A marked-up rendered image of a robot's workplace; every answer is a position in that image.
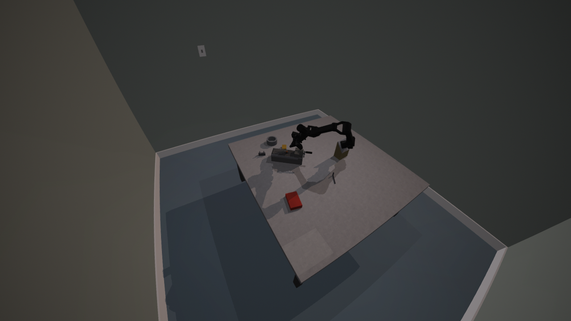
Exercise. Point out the dark grey ring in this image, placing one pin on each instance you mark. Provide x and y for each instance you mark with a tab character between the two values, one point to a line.
270	142

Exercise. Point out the red block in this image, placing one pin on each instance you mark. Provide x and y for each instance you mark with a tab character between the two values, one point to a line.
293	200

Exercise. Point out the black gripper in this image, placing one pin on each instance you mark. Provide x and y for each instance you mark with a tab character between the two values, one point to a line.
297	143

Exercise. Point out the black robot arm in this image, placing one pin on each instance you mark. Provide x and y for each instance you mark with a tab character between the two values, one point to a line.
316	131

